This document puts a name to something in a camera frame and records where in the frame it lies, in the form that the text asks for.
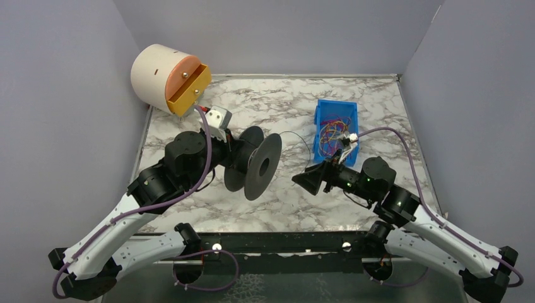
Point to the yellow drawer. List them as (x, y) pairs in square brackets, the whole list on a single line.
[(184, 86)]

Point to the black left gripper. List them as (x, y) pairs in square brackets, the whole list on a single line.
[(231, 148)]

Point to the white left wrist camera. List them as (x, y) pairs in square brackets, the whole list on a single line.
[(218, 119)]

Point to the blue plastic bin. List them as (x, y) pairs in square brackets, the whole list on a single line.
[(331, 119)]

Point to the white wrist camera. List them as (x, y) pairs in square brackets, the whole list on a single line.
[(218, 119), (349, 142)]

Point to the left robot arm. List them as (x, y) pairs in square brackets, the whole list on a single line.
[(94, 265)]

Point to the black cable spool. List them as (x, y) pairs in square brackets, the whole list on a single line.
[(254, 161)]

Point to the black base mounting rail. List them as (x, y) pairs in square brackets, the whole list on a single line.
[(227, 253)]

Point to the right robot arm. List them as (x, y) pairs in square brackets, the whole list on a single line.
[(409, 228)]

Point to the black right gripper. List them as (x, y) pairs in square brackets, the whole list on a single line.
[(328, 176)]

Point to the cream cylindrical drawer cabinet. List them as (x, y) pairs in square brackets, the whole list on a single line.
[(151, 69)]

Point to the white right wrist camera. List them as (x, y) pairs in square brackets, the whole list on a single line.
[(349, 142)]

